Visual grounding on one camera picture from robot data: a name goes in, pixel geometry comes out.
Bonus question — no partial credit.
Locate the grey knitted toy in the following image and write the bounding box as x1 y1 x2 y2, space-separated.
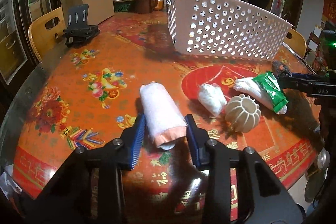
271 60 292 79

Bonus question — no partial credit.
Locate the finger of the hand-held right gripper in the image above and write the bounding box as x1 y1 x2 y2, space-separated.
278 72 332 95

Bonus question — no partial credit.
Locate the green white tissue packet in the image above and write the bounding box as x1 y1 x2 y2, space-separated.
233 71 289 115

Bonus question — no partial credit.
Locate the orange floral tablecloth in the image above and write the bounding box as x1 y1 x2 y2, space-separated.
12 10 324 214

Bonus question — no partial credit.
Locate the brown ceramic mug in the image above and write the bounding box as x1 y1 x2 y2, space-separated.
134 0 159 14

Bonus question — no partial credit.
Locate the black folding phone stand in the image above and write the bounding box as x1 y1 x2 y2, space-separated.
62 4 100 47

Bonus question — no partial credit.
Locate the wooden chair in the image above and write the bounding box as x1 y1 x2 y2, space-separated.
282 29 307 56
28 7 65 62

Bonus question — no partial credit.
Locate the white perforated plastic basket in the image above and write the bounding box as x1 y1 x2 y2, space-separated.
163 0 294 60

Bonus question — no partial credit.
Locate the cream ribbed hollow ball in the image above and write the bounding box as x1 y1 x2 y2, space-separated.
225 94 261 133

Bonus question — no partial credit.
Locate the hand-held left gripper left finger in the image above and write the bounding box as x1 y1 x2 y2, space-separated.
20 114 146 224

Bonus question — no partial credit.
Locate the pink white towel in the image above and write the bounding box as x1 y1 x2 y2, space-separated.
139 83 187 150

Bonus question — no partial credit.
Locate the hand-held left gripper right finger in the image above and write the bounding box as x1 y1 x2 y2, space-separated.
184 114 305 224

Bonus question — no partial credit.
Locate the white plastic bag bundle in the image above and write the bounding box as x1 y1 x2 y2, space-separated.
198 84 228 117

